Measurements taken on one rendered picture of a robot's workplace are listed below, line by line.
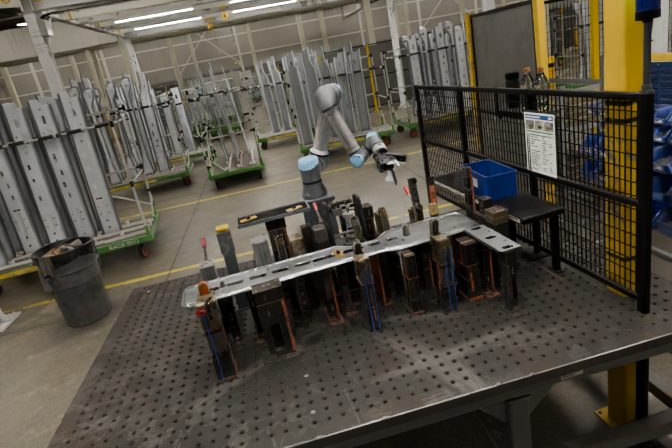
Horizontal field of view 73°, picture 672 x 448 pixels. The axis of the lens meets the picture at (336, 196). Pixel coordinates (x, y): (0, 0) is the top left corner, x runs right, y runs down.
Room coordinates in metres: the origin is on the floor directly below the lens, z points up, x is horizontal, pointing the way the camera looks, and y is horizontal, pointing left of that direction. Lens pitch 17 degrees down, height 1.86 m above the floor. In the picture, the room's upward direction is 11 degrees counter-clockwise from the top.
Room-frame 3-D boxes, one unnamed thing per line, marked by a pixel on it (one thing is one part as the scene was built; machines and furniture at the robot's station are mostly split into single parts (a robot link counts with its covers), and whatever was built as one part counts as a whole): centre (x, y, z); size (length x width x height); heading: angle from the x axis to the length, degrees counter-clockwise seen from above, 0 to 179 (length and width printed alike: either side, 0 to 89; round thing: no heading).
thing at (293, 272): (1.91, 0.06, 1.00); 1.38 x 0.22 x 0.02; 101
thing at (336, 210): (2.14, -0.02, 0.94); 0.18 x 0.13 x 0.49; 101
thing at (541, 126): (2.03, -0.98, 1.30); 0.23 x 0.02 x 0.31; 11
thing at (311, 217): (2.58, 0.12, 0.90); 0.21 x 0.21 x 0.40; 7
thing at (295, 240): (2.04, 0.23, 0.89); 0.13 x 0.11 x 0.38; 11
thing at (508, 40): (4.12, -1.69, 1.00); 1.34 x 0.14 x 2.00; 7
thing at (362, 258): (1.76, -0.05, 0.87); 0.12 x 0.09 x 0.35; 11
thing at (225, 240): (2.15, 0.59, 0.92); 0.08 x 0.08 x 0.44; 11
